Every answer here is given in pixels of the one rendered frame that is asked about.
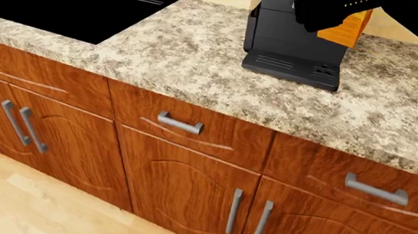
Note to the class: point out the wooden false drawer panel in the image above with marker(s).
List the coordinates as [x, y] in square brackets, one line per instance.
[44, 72]

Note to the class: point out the black kitchen sink basin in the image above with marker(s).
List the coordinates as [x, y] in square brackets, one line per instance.
[62, 7]

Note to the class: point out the wooden drawer front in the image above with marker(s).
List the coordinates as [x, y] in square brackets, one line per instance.
[312, 164]
[230, 133]

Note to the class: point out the black coffee machine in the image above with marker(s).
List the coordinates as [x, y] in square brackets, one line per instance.
[277, 43]

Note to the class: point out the orange drink carton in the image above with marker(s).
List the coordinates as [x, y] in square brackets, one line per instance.
[346, 30]

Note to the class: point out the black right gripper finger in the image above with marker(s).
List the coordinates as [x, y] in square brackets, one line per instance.
[316, 25]

